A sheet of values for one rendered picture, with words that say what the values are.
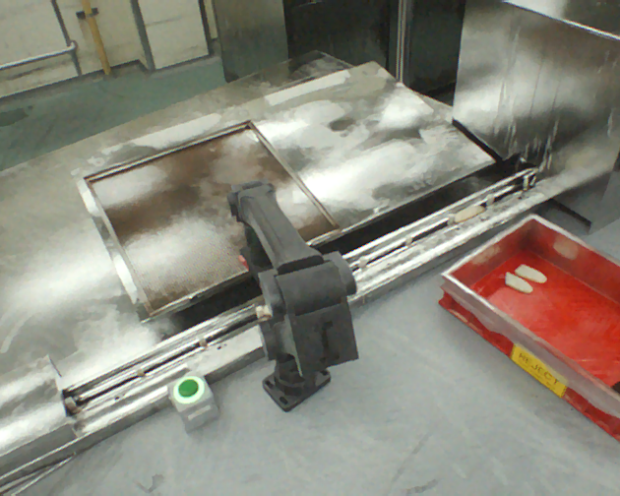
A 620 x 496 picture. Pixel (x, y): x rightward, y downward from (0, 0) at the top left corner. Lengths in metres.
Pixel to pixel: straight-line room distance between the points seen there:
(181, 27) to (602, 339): 3.91
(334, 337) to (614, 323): 0.80
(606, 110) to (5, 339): 1.46
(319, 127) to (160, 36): 3.03
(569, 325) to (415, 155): 0.63
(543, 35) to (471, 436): 0.92
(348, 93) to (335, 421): 1.08
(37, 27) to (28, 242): 3.12
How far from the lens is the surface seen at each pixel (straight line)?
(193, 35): 4.64
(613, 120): 1.39
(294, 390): 1.08
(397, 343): 1.19
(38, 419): 1.12
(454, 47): 3.68
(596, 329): 1.31
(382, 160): 1.55
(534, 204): 1.53
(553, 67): 1.45
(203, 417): 1.10
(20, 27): 4.65
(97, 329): 1.35
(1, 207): 1.89
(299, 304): 0.64
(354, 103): 1.75
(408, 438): 1.07
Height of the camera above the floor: 1.76
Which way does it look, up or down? 41 degrees down
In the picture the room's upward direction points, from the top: 5 degrees counter-clockwise
